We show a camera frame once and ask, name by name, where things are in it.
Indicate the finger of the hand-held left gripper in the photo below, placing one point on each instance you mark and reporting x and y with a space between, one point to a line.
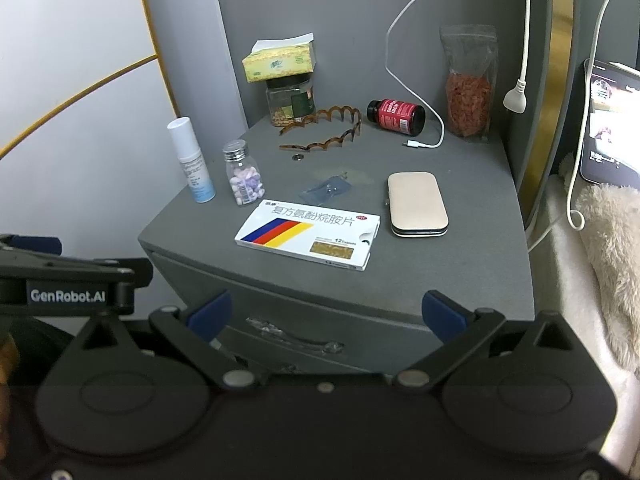
37 245

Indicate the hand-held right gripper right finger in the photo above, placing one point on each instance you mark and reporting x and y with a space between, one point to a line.
442 316

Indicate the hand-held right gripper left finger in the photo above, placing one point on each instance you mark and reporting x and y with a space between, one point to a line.
211 316

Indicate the wooden drawer grey front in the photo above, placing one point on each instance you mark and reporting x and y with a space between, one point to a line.
300 320

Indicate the white striped medicine box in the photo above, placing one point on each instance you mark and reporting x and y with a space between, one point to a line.
305 235

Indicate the clear pill bottle silver cap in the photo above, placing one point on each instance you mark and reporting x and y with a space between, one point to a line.
243 177

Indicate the beige oval case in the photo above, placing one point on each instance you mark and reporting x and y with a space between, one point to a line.
417 205

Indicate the white bed sheet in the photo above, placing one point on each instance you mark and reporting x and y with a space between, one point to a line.
565 270

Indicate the white spray bottle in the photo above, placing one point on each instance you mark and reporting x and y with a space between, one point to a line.
192 162

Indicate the small clear plastic bag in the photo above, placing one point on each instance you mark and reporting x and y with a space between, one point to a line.
327 189

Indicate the grey nightstand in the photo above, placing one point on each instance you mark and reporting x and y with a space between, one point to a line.
325 180

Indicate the fluffy beige blanket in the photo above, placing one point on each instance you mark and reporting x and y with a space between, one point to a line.
612 240

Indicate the black bottle red label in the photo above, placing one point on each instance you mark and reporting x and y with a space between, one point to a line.
397 116

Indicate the brown wavy hair band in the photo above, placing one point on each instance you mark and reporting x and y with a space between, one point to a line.
325 132

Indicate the bag of red goji berries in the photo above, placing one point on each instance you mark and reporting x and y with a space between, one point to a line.
469 95

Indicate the glass jar black lid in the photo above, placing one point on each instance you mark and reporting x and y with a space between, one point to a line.
292 102

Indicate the black tablet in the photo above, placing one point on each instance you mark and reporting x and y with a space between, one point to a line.
612 125

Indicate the yellow green tissue box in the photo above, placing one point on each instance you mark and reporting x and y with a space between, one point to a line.
280 60

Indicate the grey headboard gold trim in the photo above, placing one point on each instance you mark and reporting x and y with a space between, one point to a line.
555 60

